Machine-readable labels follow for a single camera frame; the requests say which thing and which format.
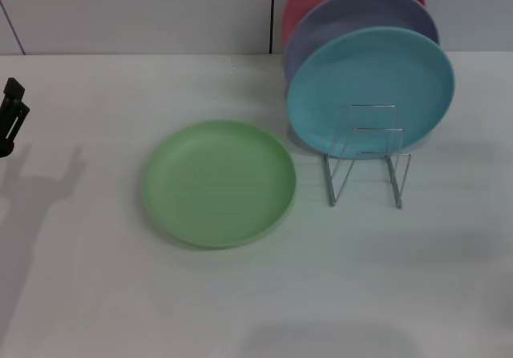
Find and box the green round plate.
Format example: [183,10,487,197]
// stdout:
[142,119,297,250]

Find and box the light blue round plate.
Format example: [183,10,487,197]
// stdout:
[286,26,456,163]

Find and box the purple round plate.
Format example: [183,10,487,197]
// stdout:
[283,0,440,85]

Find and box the metal wire plate rack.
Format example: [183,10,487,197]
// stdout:
[323,103,412,210]

